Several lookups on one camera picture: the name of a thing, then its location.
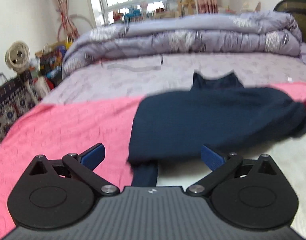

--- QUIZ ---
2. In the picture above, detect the pink bunny print blanket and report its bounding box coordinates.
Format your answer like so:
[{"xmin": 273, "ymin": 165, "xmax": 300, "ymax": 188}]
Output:
[{"xmin": 0, "ymin": 81, "xmax": 306, "ymax": 239}]

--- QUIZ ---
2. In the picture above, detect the white and navy zip jacket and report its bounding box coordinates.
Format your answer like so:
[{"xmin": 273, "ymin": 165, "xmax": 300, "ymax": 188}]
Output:
[{"xmin": 122, "ymin": 74, "xmax": 306, "ymax": 239}]

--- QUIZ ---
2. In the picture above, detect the black charging cable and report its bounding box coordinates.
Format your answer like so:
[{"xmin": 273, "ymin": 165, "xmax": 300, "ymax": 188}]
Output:
[{"xmin": 100, "ymin": 55, "xmax": 165, "ymax": 72}]

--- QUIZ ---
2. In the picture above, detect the purple bed sheet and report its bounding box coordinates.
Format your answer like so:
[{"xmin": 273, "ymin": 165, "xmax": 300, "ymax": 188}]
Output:
[{"xmin": 42, "ymin": 53, "xmax": 306, "ymax": 104}]

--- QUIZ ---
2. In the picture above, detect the purple folded quilt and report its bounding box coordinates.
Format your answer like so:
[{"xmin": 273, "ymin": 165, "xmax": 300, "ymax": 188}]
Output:
[{"xmin": 62, "ymin": 11, "xmax": 302, "ymax": 77}]

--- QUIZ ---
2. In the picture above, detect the white desk fan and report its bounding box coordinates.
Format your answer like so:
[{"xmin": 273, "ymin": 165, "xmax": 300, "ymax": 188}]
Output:
[{"xmin": 5, "ymin": 41, "xmax": 30, "ymax": 74}]

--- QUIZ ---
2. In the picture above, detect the dark olive headboard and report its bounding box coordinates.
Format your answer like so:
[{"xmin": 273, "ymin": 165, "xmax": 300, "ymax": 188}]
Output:
[{"xmin": 273, "ymin": 0, "xmax": 306, "ymax": 43}]

